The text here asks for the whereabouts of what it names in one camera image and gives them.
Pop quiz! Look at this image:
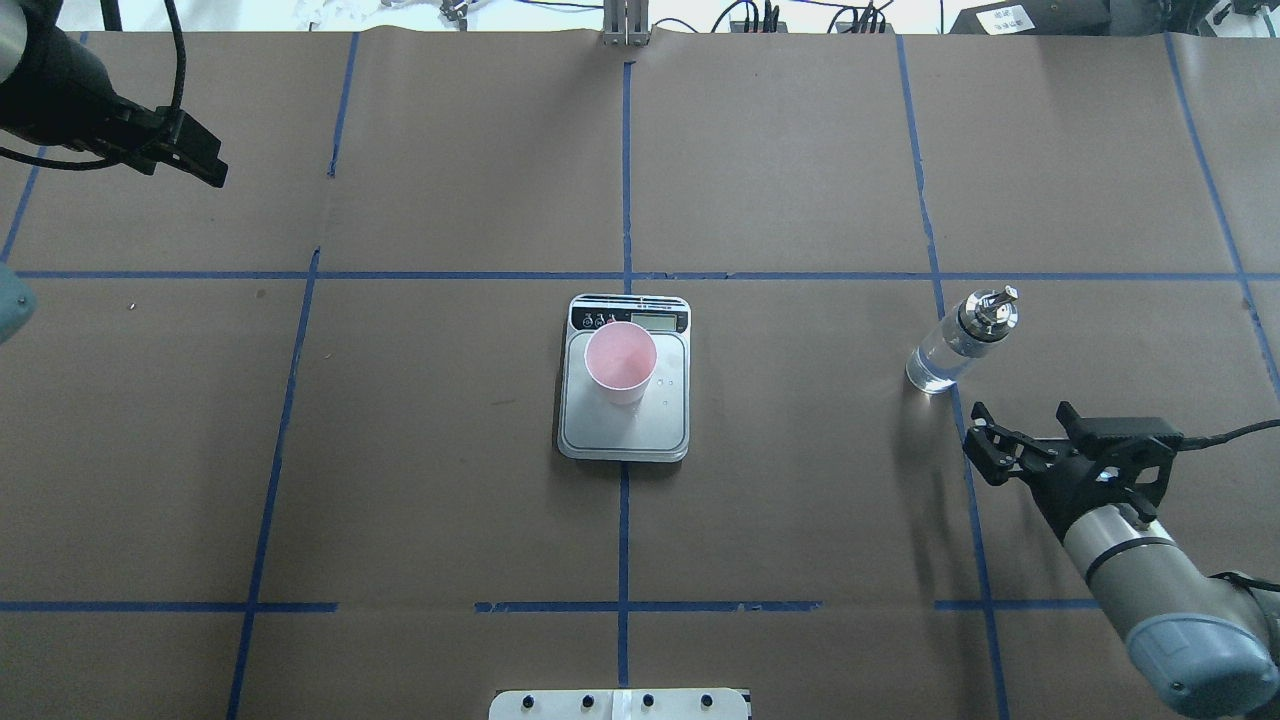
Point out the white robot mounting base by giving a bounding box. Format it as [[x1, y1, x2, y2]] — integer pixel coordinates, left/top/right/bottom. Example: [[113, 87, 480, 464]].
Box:
[[486, 687, 754, 719]]

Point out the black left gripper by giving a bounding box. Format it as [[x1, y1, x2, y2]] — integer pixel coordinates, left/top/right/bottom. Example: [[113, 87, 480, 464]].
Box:
[[1, 1, 228, 188]]

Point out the glass sauce bottle steel cap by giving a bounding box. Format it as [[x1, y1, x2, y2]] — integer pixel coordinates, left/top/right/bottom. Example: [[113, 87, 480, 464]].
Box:
[[905, 284, 1020, 395]]

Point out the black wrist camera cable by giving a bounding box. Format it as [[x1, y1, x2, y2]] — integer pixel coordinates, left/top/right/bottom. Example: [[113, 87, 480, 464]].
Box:
[[1178, 420, 1280, 446]]

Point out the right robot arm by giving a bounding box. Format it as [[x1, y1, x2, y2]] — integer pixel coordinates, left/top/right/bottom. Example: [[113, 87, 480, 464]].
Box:
[[963, 401, 1279, 719]]

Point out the digital kitchen scale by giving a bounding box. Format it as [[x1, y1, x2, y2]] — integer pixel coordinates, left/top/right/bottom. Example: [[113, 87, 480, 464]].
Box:
[[557, 293, 692, 462]]

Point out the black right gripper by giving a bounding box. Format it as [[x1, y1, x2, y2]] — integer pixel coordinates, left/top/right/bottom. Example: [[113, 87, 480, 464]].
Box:
[[963, 402, 1183, 541]]

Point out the aluminium frame post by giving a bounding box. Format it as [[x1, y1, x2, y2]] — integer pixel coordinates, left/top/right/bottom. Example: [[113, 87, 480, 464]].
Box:
[[600, 0, 652, 47]]

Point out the pink cup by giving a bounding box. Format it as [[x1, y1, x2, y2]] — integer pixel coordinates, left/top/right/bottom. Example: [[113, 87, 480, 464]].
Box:
[[584, 322, 658, 405]]

